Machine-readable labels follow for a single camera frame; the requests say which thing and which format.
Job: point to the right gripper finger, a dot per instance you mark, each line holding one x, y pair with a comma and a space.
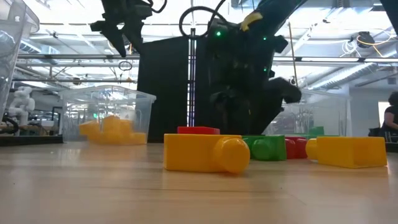
273, 99
230, 112

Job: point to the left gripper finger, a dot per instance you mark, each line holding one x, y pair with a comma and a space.
113, 35
134, 34

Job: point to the red toy block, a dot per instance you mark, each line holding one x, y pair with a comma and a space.
297, 147
197, 130

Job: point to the yellow toy block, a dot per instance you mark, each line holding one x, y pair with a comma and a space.
101, 138
192, 152
136, 138
351, 152

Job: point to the yellow two-stud block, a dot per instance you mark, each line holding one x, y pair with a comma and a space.
116, 124

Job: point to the clear plastic bin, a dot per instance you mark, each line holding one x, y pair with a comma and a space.
329, 109
140, 105
12, 62

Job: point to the black folding screen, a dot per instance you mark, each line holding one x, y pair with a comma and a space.
168, 87

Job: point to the black ceiling-mounted device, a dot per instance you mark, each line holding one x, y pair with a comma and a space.
366, 39

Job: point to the person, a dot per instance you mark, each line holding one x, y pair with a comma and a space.
391, 115

